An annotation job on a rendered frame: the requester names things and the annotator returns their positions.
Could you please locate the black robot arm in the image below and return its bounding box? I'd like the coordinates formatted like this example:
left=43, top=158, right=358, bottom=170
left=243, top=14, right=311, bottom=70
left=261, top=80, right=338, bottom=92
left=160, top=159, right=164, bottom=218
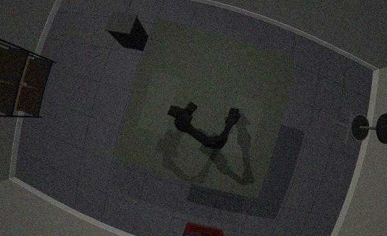
left=167, top=105, right=241, bottom=149

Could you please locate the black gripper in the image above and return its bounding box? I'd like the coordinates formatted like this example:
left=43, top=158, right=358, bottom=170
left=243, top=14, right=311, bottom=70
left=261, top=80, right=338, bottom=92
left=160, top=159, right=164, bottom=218
left=183, top=102, right=197, bottom=116

